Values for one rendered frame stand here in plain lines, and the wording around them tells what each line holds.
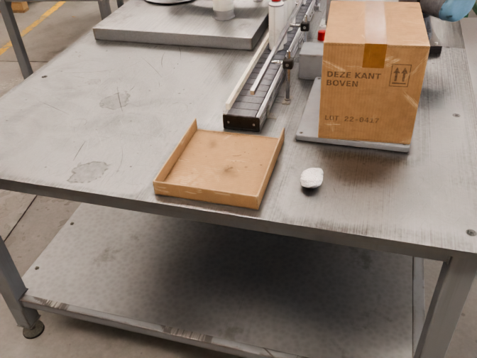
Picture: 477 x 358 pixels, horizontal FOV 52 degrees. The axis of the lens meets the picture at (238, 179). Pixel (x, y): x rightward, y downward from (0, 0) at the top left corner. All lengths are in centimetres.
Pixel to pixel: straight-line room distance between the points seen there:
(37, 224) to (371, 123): 176
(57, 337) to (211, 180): 107
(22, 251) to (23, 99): 90
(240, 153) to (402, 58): 46
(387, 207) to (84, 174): 76
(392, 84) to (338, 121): 16
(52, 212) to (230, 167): 150
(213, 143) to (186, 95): 31
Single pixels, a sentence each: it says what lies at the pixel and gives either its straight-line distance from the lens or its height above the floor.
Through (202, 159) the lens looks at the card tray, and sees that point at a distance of 129.
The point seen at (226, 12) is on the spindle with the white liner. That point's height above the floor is 91.
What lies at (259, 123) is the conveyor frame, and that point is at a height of 86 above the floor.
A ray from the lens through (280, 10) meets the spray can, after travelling 171.
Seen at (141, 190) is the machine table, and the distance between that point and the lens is 123.
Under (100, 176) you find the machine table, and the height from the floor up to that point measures 83.
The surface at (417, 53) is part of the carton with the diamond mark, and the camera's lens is 123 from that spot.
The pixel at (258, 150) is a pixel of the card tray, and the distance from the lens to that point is 131.
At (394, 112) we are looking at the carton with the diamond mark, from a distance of 129.
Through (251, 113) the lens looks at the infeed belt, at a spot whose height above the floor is 88.
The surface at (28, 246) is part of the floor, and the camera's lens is 247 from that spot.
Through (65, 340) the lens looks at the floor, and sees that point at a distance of 204.
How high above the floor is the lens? 158
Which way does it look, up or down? 38 degrees down
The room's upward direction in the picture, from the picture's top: 3 degrees counter-clockwise
